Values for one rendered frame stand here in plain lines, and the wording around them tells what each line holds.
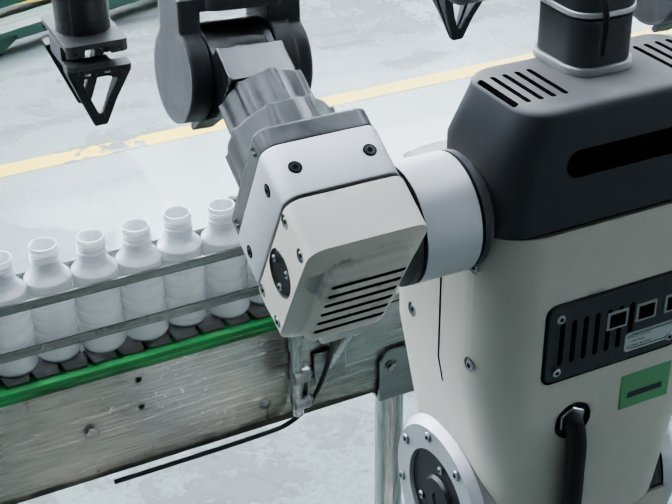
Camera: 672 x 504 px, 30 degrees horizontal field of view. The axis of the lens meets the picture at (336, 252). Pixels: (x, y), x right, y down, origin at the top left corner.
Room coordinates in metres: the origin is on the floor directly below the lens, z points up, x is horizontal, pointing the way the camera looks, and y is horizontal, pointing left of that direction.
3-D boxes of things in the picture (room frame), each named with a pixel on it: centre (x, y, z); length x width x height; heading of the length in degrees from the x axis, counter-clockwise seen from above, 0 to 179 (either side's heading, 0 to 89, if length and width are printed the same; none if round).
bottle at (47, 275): (1.36, 0.37, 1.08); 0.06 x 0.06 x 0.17
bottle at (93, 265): (1.38, 0.31, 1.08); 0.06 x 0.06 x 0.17
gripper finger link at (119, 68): (1.23, 0.25, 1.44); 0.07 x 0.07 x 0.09; 25
